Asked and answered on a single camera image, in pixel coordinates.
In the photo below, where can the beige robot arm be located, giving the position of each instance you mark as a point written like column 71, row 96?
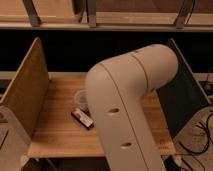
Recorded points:
column 114, row 89

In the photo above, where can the clear plastic cup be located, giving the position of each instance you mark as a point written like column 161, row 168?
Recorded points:
column 80, row 100

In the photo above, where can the dark rectangular snack package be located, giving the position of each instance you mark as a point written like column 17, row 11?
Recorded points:
column 82, row 118

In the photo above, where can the right dark side panel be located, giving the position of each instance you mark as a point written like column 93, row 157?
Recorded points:
column 183, row 97

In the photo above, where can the left wooden side panel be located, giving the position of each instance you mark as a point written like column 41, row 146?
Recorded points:
column 23, row 98

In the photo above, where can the middle metal shelf bracket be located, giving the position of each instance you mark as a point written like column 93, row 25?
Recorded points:
column 91, row 12

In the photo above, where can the metal shelf bracket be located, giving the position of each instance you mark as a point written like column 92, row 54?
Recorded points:
column 184, row 14
column 91, row 12
column 34, row 19

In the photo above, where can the left metal shelf bracket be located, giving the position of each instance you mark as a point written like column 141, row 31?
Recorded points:
column 34, row 19

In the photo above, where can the right metal shelf bracket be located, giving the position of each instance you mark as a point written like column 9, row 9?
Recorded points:
column 184, row 14

